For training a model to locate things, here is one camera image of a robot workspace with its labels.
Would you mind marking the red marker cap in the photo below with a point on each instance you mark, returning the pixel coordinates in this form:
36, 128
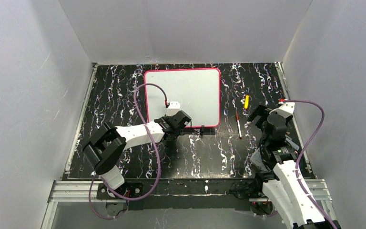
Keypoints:
237, 116

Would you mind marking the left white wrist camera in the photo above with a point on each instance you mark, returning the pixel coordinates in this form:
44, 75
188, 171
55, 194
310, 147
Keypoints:
172, 108

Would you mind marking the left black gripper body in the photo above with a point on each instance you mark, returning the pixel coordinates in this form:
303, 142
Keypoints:
179, 121

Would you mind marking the black whiteboard stand clip right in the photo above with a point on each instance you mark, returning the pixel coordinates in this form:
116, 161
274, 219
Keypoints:
202, 130

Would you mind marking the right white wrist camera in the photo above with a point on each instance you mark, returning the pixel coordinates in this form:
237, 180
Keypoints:
286, 109

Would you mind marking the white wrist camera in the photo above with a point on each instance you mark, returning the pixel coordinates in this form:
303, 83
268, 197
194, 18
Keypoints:
172, 108
286, 109

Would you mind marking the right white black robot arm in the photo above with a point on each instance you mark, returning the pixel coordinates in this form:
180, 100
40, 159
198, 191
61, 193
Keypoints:
283, 183

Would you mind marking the yellow marker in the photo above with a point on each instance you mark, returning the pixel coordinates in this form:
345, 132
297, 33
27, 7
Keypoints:
246, 101

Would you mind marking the white marker pen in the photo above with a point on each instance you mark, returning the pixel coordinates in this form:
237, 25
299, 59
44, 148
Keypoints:
239, 129

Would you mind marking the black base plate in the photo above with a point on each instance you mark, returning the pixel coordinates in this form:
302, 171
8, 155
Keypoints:
237, 193

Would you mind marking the aluminium rail frame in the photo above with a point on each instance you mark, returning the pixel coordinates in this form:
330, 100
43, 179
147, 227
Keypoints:
219, 153

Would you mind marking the pink framed whiteboard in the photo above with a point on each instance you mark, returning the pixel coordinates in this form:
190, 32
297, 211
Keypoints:
196, 90

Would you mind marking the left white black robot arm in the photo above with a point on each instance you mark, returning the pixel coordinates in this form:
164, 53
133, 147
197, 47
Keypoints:
104, 148

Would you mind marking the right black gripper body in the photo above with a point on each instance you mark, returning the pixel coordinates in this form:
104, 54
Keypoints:
261, 114

